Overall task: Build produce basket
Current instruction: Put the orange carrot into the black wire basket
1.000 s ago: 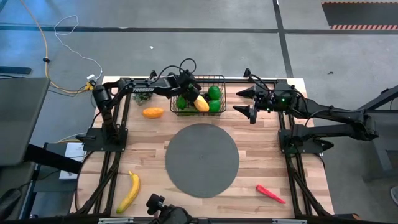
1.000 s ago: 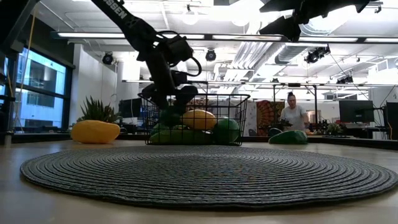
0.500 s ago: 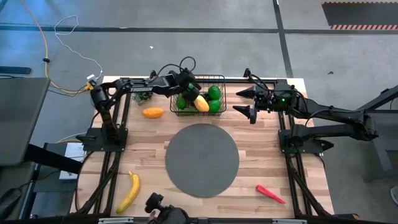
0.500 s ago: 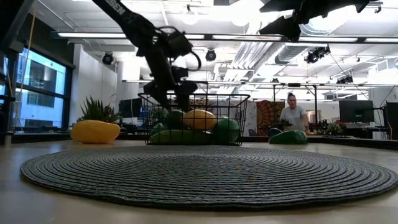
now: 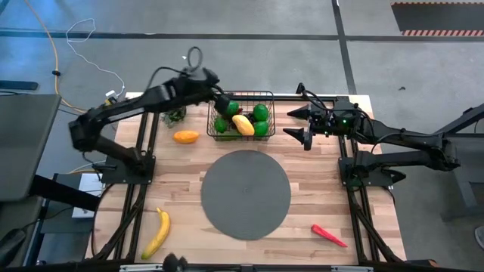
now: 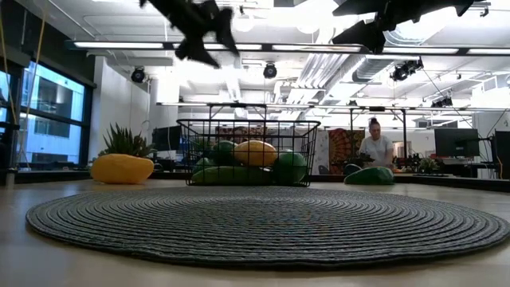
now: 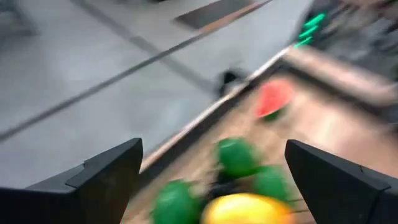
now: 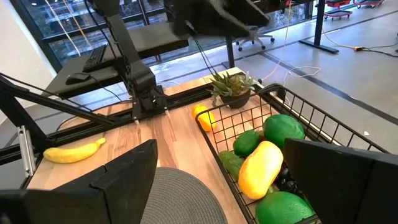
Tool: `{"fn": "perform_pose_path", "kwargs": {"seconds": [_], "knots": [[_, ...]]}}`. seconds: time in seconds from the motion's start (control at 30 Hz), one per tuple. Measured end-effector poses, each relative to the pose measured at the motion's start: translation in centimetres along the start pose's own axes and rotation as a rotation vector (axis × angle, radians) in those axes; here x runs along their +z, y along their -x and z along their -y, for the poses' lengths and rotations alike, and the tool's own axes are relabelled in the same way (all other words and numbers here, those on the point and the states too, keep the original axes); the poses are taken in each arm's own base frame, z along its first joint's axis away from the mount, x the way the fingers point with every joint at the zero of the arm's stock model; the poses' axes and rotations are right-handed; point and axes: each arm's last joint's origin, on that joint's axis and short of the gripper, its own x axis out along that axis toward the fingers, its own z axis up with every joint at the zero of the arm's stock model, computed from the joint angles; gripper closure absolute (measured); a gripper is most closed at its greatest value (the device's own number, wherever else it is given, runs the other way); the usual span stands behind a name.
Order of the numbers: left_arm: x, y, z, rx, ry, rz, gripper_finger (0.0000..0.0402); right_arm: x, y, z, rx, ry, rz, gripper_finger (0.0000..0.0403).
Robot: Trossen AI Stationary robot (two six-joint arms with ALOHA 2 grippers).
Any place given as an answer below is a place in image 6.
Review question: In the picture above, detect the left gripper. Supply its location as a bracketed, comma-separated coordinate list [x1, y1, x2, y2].
[139, 0, 240, 67]

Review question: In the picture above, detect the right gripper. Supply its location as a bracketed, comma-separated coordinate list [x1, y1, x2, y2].
[332, 0, 455, 54]

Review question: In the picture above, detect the dark green toy avocado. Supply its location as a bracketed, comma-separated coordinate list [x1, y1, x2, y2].
[212, 140, 237, 165]

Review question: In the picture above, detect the orange toy mango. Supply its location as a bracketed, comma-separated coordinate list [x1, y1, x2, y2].
[233, 140, 278, 168]

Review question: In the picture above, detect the small green toy fruit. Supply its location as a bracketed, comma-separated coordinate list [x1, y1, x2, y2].
[273, 150, 308, 186]
[192, 156, 218, 175]

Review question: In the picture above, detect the green toy cucumber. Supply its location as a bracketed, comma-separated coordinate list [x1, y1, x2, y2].
[190, 165, 277, 186]

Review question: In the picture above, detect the yellow toy fruit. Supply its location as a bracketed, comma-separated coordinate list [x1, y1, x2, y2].
[90, 153, 155, 186]

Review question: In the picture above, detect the white globe ceiling lamp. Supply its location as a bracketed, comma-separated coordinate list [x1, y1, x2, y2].
[233, 6, 256, 33]

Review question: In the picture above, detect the long ceiling light bar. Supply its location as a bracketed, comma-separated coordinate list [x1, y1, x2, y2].
[65, 39, 510, 57]

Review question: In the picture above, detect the black computer monitor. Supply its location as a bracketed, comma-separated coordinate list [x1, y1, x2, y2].
[152, 124, 182, 152]
[493, 130, 510, 179]
[433, 128, 481, 158]

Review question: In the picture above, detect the person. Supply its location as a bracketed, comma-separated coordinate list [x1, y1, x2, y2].
[357, 116, 396, 169]

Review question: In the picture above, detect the orange patterned tapestry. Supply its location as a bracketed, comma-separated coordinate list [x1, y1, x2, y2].
[328, 128, 366, 175]

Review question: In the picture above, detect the potted succulent plant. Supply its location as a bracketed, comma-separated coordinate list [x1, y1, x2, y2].
[98, 122, 157, 159]

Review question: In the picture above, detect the small green potted plant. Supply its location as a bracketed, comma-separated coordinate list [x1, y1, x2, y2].
[418, 156, 438, 175]

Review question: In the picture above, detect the large glass window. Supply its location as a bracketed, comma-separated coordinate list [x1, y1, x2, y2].
[0, 59, 96, 165]

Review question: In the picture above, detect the round grey woven placemat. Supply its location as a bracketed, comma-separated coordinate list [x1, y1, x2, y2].
[25, 186, 510, 269]

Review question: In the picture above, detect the silver ventilation duct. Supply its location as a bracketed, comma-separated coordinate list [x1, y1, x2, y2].
[352, 0, 451, 83]

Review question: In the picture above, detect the black metal frame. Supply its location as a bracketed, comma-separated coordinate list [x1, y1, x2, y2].
[206, 102, 269, 144]
[349, 105, 408, 160]

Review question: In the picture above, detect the black wire basket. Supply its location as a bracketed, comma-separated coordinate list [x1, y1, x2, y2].
[176, 118, 322, 187]

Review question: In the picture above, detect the orange yellow cable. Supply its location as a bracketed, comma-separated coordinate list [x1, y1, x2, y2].
[0, 7, 49, 163]

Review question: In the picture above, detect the black table frame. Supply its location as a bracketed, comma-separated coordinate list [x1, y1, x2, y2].
[15, 169, 510, 193]

